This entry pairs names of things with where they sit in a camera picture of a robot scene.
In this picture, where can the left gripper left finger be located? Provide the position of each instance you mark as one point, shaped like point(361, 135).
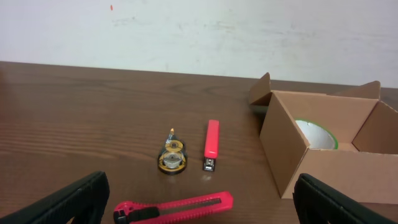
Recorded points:
point(83, 201)

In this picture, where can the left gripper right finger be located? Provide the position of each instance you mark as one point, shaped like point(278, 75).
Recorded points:
point(316, 202)

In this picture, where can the green tape roll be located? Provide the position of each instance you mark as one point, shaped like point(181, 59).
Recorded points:
point(317, 136)

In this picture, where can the black gold correction tape dispenser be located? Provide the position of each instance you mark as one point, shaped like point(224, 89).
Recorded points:
point(172, 158)

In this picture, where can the red utility knife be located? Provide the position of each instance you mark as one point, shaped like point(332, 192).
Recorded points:
point(129, 212)

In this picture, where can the open cardboard box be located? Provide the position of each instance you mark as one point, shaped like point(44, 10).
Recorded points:
point(347, 140)

